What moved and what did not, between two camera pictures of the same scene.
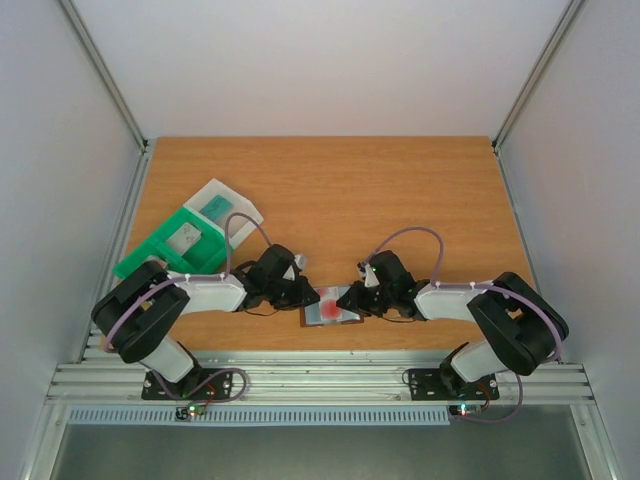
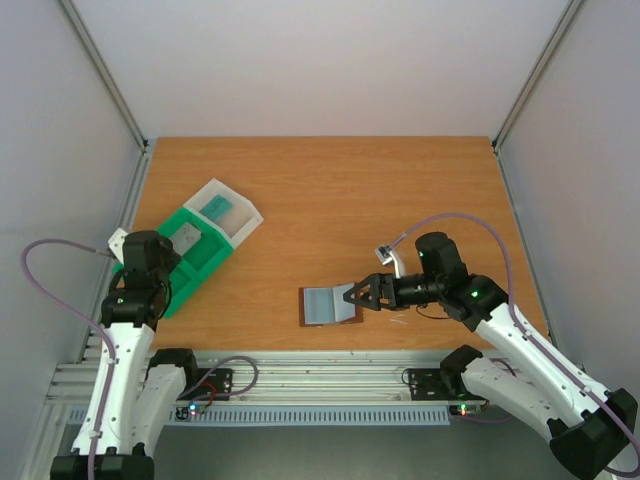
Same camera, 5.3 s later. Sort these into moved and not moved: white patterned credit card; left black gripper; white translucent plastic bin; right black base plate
Moved: left black gripper
Not moved: white patterned credit card; right black base plate; white translucent plastic bin
